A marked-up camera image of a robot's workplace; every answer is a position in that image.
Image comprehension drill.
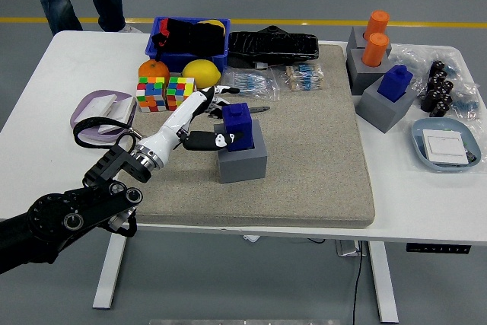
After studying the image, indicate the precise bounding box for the black capacitors bundle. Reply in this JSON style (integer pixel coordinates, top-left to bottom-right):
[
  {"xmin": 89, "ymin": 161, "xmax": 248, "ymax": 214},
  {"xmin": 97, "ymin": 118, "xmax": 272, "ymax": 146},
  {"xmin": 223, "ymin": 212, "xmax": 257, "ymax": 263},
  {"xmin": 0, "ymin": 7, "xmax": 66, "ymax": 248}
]
[{"xmin": 419, "ymin": 60, "xmax": 455, "ymax": 118}]

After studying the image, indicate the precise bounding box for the red item in bin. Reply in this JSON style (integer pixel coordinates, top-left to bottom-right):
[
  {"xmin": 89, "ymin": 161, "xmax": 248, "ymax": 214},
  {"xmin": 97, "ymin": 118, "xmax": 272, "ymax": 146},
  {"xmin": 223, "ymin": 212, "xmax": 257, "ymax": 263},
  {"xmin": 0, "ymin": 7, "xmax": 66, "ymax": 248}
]
[{"xmin": 156, "ymin": 19, "xmax": 170, "ymax": 51}]

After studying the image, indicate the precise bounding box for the black wrapped long object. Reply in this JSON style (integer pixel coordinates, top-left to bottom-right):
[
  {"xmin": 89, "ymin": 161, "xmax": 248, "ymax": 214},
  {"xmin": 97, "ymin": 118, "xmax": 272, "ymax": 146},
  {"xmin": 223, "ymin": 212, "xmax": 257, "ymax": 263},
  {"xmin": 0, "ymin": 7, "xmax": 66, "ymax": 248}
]
[{"xmin": 227, "ymin": 25, "xmax": 320, "ymax": 69}]

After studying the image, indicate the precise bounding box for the white switch panel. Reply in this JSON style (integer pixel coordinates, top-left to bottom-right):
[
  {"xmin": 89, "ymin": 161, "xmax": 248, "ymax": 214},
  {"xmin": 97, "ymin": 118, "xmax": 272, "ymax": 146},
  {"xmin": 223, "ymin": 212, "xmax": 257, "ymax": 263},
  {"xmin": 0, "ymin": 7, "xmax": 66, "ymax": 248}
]
[
  {"xmin": 74, "ymin": 94, "xmax": 118, "ymax": 126},
  {"xmin": 97, "ymin": 97, "xmax": 137, "ymax": 135},
  {"xmin": 422, "ymin": 129, "xmax": 469, "ymax": 166}
]

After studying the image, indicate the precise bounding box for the black table control panel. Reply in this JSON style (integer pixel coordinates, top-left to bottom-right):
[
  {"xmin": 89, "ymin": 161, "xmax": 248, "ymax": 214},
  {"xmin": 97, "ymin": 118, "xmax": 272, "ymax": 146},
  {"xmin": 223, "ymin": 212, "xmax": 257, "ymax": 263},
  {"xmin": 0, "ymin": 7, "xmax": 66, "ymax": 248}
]
[{"xmin": 405, "ymin": 243, "xmax": 472, "ymax": 256}]

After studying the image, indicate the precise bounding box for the black power cable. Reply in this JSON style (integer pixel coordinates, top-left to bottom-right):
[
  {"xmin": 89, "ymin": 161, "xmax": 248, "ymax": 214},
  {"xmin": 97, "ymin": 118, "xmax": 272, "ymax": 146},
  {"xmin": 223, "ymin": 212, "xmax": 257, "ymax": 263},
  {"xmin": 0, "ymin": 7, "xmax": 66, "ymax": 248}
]
[{"xmin": 350, "ymin": 241, "xmax": 365, "ymax": 325}]

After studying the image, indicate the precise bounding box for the purple tray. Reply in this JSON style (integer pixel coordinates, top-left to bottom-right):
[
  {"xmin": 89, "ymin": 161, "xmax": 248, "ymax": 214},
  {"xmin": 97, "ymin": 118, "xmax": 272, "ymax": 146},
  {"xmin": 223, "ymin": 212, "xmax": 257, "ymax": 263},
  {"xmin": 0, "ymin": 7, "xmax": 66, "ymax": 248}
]
[{"xmin": 70, "ymin": 89, "xmax": 138, "ymax": 144}]

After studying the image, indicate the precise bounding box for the orange cylinder seal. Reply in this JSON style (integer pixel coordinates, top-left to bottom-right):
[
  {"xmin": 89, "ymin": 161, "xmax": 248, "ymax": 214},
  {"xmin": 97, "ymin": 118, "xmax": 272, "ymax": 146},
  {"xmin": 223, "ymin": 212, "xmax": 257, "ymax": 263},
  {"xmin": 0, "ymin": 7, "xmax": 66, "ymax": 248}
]
[
  {"xmin": 364, "ymin": 10, "xmax": 391, "ymax": 40},
  {"xmin": 361, "ymin": 32, "xmax": 390, "ymax": 68}
]

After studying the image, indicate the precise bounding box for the blue square seal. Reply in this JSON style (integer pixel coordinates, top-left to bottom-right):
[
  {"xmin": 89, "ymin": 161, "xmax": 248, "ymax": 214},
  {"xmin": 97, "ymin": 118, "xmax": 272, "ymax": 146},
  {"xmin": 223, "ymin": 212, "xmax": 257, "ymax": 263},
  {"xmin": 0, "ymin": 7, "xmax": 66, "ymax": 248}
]
[
  {"xmin": 376, "ymin": 64, "xmax": 414, "ymax": 104},
  {"xmin": 221, "ymin": 102, "xmax": 256, "ymax": 153}
]

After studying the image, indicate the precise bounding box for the white box under table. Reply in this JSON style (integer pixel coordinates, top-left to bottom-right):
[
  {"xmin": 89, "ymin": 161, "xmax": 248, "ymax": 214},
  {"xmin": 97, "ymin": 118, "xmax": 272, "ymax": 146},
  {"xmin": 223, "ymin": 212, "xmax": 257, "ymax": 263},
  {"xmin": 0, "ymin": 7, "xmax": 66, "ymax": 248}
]
[{"xmin": 334, "ymin": 240, "xmax": 368, "ymax": 257}]

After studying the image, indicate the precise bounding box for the orange fruit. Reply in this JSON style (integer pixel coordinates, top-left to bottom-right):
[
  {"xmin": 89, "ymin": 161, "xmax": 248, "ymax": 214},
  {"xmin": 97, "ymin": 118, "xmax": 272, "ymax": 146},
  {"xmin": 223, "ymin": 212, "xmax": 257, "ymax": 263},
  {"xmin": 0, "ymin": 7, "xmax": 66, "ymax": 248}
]
[{"xmin": 138, "ymin": 59, "xmax": 171, "ymax": 79}]

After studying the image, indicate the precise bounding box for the white table leg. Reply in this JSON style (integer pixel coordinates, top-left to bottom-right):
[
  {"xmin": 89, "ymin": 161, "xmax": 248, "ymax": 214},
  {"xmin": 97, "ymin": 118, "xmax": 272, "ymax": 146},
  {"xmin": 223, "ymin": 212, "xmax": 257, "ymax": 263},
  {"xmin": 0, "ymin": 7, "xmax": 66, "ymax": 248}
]
[
  {"xmin": 367, "ymin": 241, "xmax": 399, "ymax": 323},
  {"xmin": 92, "ymin": 228, "xmax": 129, "ymax": 310}
]

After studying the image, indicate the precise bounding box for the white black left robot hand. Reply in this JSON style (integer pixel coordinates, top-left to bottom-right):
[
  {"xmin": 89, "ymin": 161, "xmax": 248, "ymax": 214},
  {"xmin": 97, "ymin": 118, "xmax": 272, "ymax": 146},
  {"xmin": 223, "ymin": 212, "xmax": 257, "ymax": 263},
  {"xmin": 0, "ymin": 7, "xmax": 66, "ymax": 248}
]
[{"xmin": 146, "ymin": 84, "xmax": 244, "ymax": 169}]

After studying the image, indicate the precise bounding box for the black cloth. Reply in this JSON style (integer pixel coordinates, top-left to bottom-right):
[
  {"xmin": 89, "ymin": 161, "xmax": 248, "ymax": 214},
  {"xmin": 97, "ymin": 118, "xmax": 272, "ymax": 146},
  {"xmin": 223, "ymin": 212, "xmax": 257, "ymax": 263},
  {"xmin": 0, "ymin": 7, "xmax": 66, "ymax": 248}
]
[{"xmin": 151, "ymin": 18, "xmax": 226, "ymax": 56}]

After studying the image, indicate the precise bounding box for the clear bag of resistors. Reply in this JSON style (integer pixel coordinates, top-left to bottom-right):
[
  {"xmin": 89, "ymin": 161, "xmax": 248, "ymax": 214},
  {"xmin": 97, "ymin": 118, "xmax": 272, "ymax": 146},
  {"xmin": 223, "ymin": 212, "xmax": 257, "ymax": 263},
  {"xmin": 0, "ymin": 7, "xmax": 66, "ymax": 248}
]
[
  {"xmin": 279, "ymin": 62, "xmax": 327, "ymax": 94},
  {"xmin": 219, "ymin": 68, "xmax": 282, "ymax": 102}
]

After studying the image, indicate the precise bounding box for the grey seal holder block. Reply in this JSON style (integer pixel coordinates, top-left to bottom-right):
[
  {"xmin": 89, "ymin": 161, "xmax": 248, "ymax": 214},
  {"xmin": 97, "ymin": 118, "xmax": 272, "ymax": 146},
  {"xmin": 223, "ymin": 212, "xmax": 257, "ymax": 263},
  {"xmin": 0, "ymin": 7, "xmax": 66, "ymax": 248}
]
[
  {"xmin": 346, "ymin": 26, "xmax": 393, "ymax": 56},
  {"xmin": 355, "ymin": 73, "xmax": 418, "ymax": 135},
  {"xmin": 345, "ymin": 47, "xmax": 393, "ymax": 96},
  {"xmin": 213, "ymin": 119, "xmax": 269, "ymax": 184}
]

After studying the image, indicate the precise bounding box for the yellow item in bin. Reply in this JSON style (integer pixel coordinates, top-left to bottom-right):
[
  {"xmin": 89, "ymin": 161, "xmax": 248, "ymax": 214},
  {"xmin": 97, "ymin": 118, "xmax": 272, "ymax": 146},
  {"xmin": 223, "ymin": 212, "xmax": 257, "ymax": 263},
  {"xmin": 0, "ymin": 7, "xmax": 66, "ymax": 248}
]
[{"xmin": 198, "ymin": 19, "xmax": 225, "ymax": 31}]

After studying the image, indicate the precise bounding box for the colourful puzzle cube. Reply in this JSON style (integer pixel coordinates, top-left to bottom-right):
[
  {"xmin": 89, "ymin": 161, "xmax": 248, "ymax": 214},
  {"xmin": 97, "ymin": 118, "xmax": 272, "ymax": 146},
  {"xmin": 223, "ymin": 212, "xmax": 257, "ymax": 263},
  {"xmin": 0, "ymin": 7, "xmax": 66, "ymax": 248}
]
[
  {"xmin": 165, "ymin": 76, "xmax": 199, "ymax": 113},
  {"xmin": 135, "ymin": 76, "xmax": 168, "ymax": 113}
]

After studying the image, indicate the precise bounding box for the grey-brown mat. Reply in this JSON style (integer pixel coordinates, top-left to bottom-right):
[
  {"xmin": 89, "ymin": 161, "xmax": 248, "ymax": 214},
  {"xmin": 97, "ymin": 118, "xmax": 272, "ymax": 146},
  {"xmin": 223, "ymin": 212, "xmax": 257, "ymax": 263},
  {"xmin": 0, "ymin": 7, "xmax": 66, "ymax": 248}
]
[{"xmin": 112, "ymin": 43, "xmax": 377, "ymax": 230}]

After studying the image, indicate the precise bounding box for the clear bag of blue parts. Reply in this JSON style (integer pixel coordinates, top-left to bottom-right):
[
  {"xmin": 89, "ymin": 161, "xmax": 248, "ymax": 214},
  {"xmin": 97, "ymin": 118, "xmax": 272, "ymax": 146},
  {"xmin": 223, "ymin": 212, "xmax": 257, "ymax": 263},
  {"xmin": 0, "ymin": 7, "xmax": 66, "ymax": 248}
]
[{"xmin": 390, "ymin": 43, "xmax": 481, "ymax": 120}]

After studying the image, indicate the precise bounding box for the yellow lemon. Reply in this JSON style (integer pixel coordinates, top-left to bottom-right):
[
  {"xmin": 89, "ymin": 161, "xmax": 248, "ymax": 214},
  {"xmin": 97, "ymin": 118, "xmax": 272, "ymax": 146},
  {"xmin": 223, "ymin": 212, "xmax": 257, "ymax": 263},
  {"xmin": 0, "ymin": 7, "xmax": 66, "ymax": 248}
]
[{"xmin": 181, "ymin": 59, "xmax": 222, "ymax": 89}]

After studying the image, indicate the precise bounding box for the blue-grey tray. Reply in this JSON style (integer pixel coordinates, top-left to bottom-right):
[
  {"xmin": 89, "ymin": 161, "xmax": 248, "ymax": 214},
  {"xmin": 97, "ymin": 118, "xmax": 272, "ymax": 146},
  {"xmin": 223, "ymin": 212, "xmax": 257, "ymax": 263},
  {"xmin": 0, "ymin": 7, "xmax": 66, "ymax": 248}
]
[{"xmin": 411, "ymin": 117, "xmax": 482, "ymax": 174}]

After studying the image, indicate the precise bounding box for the blue plastic bin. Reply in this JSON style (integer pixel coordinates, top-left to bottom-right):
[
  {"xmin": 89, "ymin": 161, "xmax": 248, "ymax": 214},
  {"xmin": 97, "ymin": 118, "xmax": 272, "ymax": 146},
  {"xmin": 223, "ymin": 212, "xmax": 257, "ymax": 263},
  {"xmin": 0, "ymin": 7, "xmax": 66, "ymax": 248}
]
[{"xmin": 145, "ymin": 16, "xmax": 232, "ymax": 74}]

